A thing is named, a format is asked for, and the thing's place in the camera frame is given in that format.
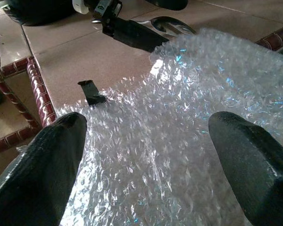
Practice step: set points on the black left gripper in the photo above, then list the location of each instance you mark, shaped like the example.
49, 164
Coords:
107, 9

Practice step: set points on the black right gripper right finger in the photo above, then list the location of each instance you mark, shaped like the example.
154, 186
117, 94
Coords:
257, 174

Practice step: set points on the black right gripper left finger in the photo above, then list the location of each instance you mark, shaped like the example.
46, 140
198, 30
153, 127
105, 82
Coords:
37, 179

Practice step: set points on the black tape strip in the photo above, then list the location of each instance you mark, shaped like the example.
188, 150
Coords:
92, 93

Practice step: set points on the clear bubble wrap sheet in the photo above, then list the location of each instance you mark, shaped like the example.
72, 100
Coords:
155, 117

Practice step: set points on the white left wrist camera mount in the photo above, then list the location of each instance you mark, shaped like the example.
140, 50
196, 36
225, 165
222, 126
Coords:
80, 5

